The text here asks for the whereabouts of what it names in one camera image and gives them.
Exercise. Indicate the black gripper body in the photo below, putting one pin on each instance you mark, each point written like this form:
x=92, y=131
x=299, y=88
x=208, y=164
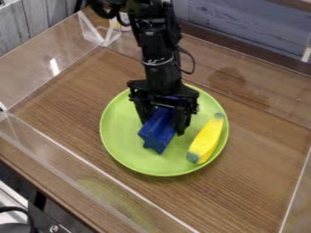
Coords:
x=162, y=81

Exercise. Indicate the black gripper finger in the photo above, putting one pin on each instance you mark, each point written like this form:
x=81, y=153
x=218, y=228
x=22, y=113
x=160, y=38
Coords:
x=144, y=108
x=181, y=119

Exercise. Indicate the blue plastic block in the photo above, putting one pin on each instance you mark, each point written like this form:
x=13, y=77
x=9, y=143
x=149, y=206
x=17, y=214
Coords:
x=157, y=130

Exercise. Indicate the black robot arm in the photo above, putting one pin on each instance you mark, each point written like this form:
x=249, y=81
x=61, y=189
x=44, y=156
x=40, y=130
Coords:
x=157, y=34

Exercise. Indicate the green round plate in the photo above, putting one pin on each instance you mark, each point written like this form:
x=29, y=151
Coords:
x=118, y=129

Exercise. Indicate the yellow toy banana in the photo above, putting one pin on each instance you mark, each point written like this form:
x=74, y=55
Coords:
x=205, y=140

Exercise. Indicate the clear acrylic enclosure wall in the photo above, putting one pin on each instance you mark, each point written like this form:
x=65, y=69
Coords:
x=57, y=81

